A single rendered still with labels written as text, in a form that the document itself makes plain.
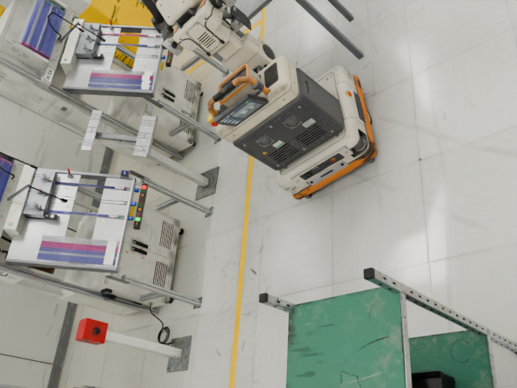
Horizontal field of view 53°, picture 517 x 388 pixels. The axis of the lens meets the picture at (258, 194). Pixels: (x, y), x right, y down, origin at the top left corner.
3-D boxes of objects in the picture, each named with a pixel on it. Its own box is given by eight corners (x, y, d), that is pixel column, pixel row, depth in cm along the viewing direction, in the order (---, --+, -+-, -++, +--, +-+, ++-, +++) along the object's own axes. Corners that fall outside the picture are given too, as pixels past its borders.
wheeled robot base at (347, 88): (381, 157, 306) (356, 138, 291) (299, 203, 340) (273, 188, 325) (361, 78, 344) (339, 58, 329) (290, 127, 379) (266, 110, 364)
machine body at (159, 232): (186, 223, 434) (122, 195, 396) (175, 306, 400) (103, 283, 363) (141, 242, 475) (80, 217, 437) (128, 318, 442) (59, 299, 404)
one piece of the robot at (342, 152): (354, 154, 301) (345, 147, 296) (299, 185, 324) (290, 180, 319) (353, 150, 303) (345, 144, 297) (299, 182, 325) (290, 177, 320)
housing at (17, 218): (41, 175, 373) (35, 165, 361) (22, 239, 350) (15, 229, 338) (31, 174, 373) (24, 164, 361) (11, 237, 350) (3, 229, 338)
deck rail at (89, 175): (136, 181, 375) (135, 176, 370) (136, 183, 374) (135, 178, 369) (36, 172, 373) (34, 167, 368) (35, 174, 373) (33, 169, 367)
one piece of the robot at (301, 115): (359, 141, 304) (260, 65, 254) (289, 182, 334) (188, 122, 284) (351, 99, 324) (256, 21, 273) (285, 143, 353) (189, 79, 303)
